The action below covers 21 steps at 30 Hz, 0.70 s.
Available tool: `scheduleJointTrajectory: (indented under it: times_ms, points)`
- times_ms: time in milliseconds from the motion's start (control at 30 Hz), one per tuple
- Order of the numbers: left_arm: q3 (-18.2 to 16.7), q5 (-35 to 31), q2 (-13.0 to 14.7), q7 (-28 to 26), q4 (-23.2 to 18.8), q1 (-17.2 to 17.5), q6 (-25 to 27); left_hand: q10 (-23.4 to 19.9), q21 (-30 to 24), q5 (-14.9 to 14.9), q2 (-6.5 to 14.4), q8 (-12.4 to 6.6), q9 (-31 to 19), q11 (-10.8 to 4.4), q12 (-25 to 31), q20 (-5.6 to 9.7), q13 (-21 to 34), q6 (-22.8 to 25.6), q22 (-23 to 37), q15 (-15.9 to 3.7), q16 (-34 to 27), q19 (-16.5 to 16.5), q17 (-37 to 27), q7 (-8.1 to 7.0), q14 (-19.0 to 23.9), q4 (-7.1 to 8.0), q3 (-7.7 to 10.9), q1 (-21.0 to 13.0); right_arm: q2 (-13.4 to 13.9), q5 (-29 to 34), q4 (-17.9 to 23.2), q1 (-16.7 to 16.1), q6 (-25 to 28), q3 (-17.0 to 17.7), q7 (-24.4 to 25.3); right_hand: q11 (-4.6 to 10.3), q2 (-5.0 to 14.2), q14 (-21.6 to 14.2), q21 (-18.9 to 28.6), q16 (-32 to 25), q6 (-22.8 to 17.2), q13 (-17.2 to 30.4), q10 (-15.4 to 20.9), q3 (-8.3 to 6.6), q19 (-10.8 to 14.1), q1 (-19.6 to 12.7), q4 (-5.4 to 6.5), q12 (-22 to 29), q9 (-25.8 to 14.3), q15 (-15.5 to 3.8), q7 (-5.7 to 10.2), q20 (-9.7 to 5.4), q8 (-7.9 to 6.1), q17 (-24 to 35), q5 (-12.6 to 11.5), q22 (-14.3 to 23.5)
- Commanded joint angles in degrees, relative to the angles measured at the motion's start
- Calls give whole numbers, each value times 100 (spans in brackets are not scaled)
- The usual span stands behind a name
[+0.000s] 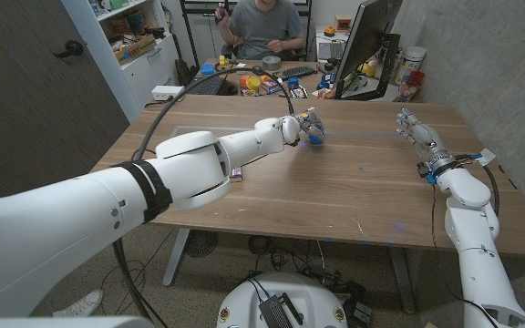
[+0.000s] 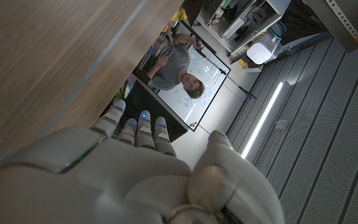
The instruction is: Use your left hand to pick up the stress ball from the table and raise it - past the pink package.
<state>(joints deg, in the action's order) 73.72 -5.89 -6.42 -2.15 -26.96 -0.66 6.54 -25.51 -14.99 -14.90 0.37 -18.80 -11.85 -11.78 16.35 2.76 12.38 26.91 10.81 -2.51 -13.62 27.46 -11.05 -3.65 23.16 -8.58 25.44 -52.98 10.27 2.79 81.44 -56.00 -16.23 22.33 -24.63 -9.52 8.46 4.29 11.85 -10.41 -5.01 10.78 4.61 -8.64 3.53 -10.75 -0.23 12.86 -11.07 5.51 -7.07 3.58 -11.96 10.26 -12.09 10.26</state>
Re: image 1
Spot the white shoe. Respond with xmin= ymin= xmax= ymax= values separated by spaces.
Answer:
xmin=52 ymin=289 xmax=105 ymax=319

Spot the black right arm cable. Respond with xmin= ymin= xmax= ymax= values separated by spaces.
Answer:
xmin=456 ymin=152 xmax=501 ymax=218

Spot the grey table leg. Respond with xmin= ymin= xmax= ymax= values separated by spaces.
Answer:
xmin=387 ymin=245 xmax=419 ymax=315

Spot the black keyboard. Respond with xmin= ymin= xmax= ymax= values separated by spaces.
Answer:
xmin=273 ymin=66 xmax=319 ymax=82

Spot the black computer monitor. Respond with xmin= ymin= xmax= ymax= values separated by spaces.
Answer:
xmin=334 ymin=0 xmax=404 ymax=102

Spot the round black floor fan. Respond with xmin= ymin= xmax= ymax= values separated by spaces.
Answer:
xmin=184 ymin=230 xmax=220 ymax=259

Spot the white table leg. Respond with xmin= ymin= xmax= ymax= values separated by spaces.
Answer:
xmin=161 ymin=227 xmax=191 ymax=288

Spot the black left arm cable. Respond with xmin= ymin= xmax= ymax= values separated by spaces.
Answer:
xmin=110 ymin=66 xmax=296 ymax=328

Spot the white shelf cabinet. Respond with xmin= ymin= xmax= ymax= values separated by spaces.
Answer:
xmin=60 ymin=0 xmax=181 ymax=123

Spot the cardboard box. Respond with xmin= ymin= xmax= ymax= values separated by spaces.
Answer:
xmin=112 ymin=34 xmax=158 ymax=67

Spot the clear container with red lid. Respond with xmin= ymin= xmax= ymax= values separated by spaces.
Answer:
xmin=396 ymin=70 xmax=426 ymax=102

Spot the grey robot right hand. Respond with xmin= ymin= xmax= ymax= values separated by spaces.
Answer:
xmin=395 ymin=108 xmax=457 ymax=177

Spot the black device on torso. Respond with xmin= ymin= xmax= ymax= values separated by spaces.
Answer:
xmin=258 ymin=294 xmax=293 ymax=328

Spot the white power strip box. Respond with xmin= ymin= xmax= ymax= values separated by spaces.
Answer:
xmin=150 ymin=85 xmax=187 ymax=102

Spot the black door handle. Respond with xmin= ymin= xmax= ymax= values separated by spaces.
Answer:
xmin=52 ymin=39 xmax=85 ymax=59

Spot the white round canister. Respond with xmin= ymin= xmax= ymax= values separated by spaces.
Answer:
xmin=394 ymin=46 xmax=427 ymax=87

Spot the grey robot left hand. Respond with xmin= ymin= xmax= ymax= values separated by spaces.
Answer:
xmin=294 ymin=108 xmax=326 ymax=140

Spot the black laptop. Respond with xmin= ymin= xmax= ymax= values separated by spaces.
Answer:
xmin=184 ymin=75 xmax=228 ymax=97

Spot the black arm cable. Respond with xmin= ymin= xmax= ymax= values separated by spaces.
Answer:
xmin=110 ymin=66 xmax=296 ymax=328
xmin=456 ymin=152 xmax=501 ymax=218

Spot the person in grey t-shirt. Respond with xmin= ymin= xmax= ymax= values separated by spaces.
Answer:
xmin=214 ymin=0 xmax=304 ymax=61

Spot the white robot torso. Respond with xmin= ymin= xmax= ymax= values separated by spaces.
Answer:
xmin=216 ymin=272 xmax=349 ymax=328

